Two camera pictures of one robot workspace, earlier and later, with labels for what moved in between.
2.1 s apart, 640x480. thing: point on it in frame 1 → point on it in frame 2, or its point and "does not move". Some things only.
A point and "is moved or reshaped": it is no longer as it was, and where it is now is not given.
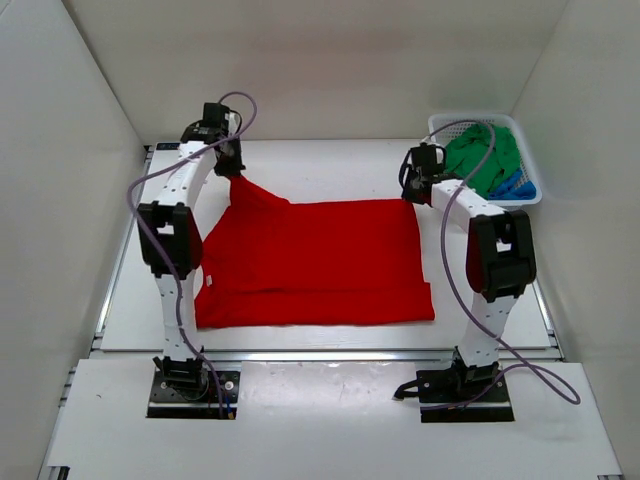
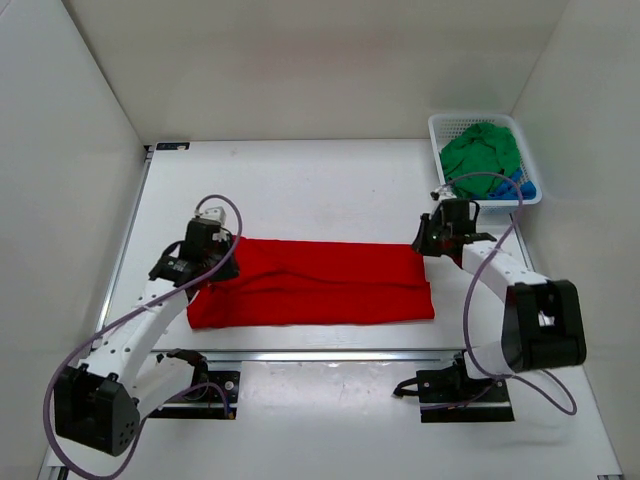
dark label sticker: (168, 146) does not move
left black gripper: (233, 169) → (230, 270)
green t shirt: (467, 148) does not move
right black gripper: (407, 194) → (419, 244)
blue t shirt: (515, 187) does not move
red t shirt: (272, 262) is moved or reshaped
